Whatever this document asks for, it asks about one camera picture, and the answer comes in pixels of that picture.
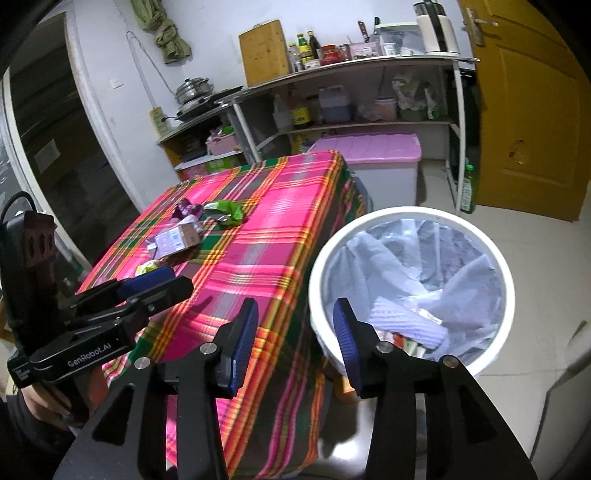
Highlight pink basket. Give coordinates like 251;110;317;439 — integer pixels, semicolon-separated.
206;129;241;156

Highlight purple snack wrapper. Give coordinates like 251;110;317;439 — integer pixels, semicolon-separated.
172;198;204;220

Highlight pale plastic bin liner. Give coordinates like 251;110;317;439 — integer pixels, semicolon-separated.
323;218;504;366

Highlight low wooden cabinet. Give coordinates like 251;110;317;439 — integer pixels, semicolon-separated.
156;108;253;184

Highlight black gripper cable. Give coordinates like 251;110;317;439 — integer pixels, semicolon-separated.
0;191;36;223

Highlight green snack wrapper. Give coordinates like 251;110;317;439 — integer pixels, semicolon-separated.
203;200;245;226

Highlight grey carton box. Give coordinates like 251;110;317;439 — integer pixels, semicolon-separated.
147;223;204;260

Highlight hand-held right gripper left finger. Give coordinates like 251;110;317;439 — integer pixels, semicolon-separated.
53;298;259;480

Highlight crumpled plastic bags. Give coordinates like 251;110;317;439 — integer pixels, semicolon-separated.
392;76;442;121

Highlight kitchen knives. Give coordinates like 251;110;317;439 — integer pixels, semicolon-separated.
356;17;380;44

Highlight yellow label sauce bottle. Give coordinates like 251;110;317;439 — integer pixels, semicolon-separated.
291;90;310;130

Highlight grey wall cable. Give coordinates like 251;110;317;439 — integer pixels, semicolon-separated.
126;31;156;112

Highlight white round waste bin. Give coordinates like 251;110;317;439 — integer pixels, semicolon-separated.
308;207;515;377

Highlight yellow wooden door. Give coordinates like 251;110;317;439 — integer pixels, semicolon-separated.
457;0;591;223

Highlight pink bowl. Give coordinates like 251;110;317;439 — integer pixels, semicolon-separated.
373;96;399;121

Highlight steel pot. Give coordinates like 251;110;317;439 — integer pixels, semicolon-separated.
174;77;214;106

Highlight white metal shelf rack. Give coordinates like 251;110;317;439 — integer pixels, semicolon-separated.
226;52;481;214

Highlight pink plaid tablecloth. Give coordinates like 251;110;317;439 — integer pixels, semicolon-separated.
76;150;370;478

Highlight metal door handle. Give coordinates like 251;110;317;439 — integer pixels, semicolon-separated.
464;8;498;46

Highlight yellow power strip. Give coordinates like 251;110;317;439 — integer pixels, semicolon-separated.
148;107;168;137

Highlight pink lid storage box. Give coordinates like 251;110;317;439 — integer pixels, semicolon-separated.
307;131;423;215

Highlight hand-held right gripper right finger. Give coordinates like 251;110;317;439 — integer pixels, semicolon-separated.
332;298;539;480

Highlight clear plastic container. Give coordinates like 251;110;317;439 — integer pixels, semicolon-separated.
374;23;423;55

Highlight hanging green cloth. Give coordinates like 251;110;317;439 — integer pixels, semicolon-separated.
130;0;191;64

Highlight pink knife holder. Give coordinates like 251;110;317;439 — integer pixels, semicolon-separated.
351;41;382;60

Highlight person's left forearm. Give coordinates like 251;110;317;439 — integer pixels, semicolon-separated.
0;392;75;480

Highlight person's left hand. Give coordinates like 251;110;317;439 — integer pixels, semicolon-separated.
21;384;88;430

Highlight green floor bottle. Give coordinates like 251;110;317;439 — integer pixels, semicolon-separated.
460;165;476;215

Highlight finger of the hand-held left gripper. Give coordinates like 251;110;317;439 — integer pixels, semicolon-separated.
60;265;176;315
69;277;195;337

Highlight white plastic bottle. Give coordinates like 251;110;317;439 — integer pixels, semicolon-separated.
272;95;293;133

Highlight wooden cutting board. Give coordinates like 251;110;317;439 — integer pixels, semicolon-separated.
239;19;291;88

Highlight purple liquid jug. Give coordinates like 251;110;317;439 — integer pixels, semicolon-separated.
318;85;356;124

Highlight black induction cooker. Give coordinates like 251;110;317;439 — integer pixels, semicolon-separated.
177;85;243;122

